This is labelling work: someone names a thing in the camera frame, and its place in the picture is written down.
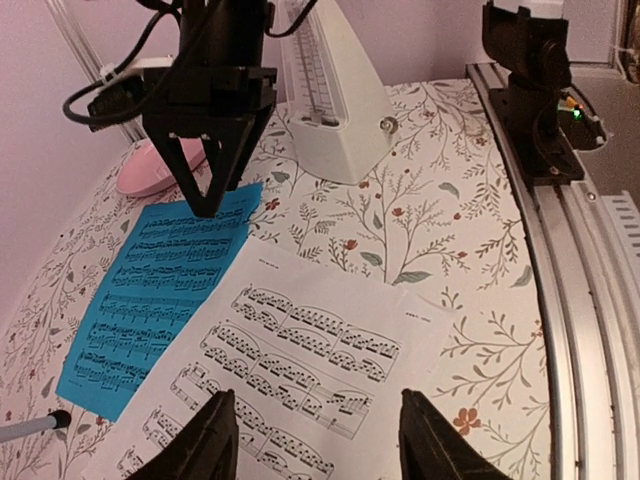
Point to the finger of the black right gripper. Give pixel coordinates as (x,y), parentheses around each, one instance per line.
(228,147)
(172,153)

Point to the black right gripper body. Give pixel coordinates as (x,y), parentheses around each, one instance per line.
(217,86)

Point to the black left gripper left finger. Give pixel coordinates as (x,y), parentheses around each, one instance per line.
(205,449)

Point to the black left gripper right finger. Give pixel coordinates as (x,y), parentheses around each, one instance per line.
(431,448)

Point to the white sheet music page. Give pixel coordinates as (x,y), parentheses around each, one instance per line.
(317,359)

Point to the pink plate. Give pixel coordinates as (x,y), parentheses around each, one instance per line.
(144,173)

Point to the white metronome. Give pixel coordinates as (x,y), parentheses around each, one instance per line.
(340,116)

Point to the blue sheet music page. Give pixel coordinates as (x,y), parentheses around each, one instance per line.
(167,267)

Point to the floral table mat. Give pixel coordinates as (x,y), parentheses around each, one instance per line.
(436,216)

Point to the right aluminium frame post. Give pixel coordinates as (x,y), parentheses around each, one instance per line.
(73,34)

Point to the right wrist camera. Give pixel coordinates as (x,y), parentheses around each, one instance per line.
(118,97)

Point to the aluminium front rail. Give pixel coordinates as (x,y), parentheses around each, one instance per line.
(589,301)

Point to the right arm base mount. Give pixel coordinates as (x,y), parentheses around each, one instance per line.
(546,131)

